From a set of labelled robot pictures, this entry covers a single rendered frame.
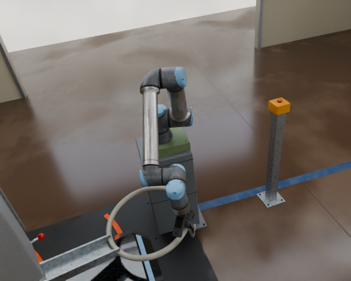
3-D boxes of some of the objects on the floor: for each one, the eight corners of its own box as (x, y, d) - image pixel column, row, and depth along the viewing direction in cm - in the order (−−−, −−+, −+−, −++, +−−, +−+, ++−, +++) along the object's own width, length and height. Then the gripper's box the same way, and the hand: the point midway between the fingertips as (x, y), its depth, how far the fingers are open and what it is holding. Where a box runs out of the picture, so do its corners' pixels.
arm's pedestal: (145, 203, 312) (128, 136, 263) (191, 190, 318) (183, 123, 270) (155, 242, 271) (136, 171, 223) (206, 226, 278) (200, 155, 229)
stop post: (285, 202, 291) (298, 103, 229) (267, 208, 287) (275, 110, 225) (273, 188, 307) (283, 93, 245) (256, 194, 303) (261, 98, 241)
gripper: (195, 203, 152) (202, 228, 165) (174, 199, 157) (182, 223, 170) (190, 217, 146) (197, 241, 159) (167, 212, 152) (176, 236, 164)
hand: (187, 235), depth 162 cm, fingers closed on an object, 5 cm apart
